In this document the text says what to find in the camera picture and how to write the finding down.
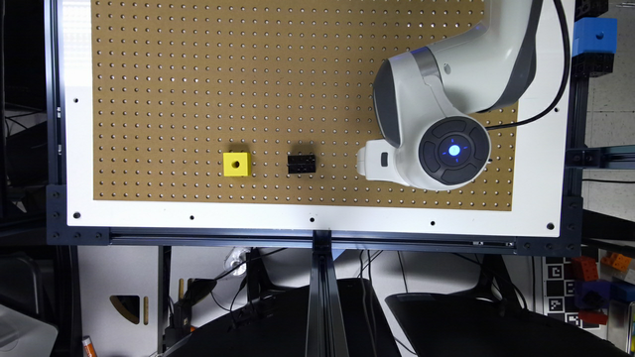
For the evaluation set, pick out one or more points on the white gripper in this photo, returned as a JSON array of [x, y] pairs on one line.
[[376, 161]]

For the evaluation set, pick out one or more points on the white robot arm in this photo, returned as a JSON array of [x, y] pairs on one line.
[[424, 99]]

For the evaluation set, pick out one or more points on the black block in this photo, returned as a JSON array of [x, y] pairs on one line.
[[301, 164]]

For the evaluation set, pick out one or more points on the yellow block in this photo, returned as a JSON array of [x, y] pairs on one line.
[[236, 164]]

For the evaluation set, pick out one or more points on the red block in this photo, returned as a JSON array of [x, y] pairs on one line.
[[584, 269]]

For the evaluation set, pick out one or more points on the blue block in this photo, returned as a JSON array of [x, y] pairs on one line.
[[594, 35]]

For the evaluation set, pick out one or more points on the orange block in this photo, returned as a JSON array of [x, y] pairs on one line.
[[616, 262]]

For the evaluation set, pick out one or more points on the black and white marker sheet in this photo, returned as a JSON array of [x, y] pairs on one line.
[[558, 292]]

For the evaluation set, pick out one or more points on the black aluminium table frame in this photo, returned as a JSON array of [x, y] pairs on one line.
[[145, 97]]

